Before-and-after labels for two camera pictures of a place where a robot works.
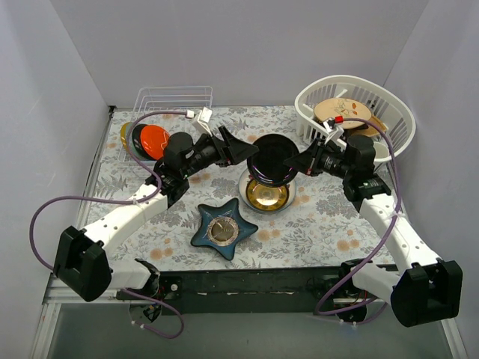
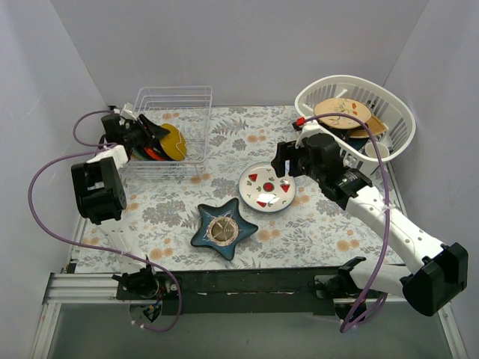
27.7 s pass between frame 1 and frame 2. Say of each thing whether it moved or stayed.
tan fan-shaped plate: stayed
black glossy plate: moved
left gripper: moved
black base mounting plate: stayed
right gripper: moved
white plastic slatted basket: stayed
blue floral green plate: moved
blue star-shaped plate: stayed
